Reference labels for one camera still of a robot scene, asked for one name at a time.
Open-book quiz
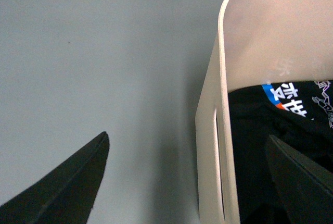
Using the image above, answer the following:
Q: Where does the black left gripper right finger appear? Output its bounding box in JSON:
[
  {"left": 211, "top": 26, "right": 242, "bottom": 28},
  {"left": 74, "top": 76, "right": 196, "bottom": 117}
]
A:
[{"left": 265, "top": 135, "right": 332, "bottom": 223}]

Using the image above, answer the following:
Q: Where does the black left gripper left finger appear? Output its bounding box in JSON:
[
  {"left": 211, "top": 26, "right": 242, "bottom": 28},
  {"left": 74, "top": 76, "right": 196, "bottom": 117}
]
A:
[{"left": 1, "top": 132, "right": 109, "bottom": 223}]

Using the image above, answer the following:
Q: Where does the beige plastic laundry hamper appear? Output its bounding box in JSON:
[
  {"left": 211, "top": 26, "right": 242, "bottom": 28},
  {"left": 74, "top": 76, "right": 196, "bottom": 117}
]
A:
[{"left": 195, "top": 0, "right": 332, "bottom": 223}]

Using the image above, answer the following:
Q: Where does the black printed t-shirt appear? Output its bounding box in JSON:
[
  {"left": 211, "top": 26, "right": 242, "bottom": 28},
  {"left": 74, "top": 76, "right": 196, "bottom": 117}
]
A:
[{"left": 228, "top": 80, "right": 332, "bottom": 223}]

